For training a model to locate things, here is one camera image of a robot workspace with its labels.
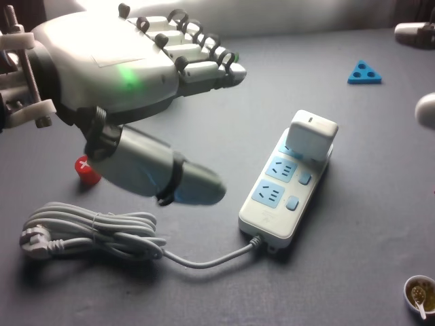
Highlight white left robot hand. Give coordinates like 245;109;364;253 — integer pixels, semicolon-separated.
32;2;247;208

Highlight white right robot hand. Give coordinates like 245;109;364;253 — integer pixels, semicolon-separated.
394;20;435;132

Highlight white charger adapter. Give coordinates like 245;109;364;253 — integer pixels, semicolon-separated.
284;109;340;163

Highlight white power strip blue sockets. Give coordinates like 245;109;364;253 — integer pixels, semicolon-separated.
238;126;335;255

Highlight blue triangle block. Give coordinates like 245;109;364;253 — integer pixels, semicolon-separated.
347;60;383;85

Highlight white backdrop sheet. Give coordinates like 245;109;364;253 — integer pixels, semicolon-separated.
43;0;422;39

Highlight red cylinder block white cross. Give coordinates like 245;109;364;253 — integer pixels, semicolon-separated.
74;155;102;185

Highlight grey table cloth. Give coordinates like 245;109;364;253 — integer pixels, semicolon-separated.
0;26;435;326

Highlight small white spoon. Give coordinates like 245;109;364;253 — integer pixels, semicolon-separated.
410;285;428;320

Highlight grey power cord with plug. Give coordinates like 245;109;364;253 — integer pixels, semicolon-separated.
19;202;264;270

